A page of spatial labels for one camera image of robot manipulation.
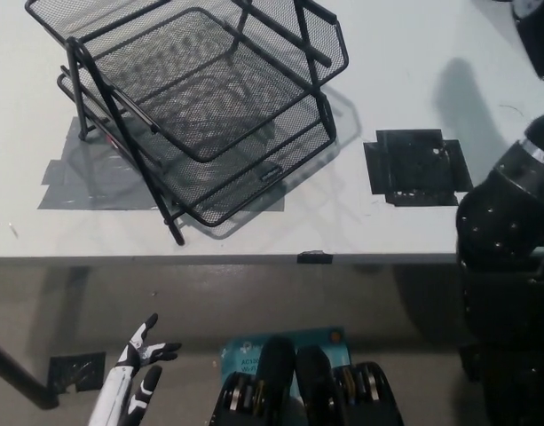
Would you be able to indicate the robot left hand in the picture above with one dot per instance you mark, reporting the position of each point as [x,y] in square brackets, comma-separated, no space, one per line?
[116,390]

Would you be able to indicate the black mesh file tray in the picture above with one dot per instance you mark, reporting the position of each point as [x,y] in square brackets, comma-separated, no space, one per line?
[209,97]

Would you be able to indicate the black floor tape patch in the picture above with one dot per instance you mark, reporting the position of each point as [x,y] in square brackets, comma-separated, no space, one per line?
[74,373]

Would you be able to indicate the black table leg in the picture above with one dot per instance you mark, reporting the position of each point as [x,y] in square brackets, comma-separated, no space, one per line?
[23,375]

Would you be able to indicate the small white scrap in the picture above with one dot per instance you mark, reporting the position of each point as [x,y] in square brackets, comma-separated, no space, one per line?
[13,228]

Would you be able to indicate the grey tape patch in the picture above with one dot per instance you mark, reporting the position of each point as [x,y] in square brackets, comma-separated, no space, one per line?
[72,186]

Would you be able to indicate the small black tape strip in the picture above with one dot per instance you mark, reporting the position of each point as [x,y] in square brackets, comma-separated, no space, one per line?
[315,257]

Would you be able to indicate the large black tape patch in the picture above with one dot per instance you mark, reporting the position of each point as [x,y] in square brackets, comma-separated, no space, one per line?
[413,168]

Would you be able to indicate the thin dark thread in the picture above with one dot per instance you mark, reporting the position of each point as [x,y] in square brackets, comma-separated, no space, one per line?
[513,108]

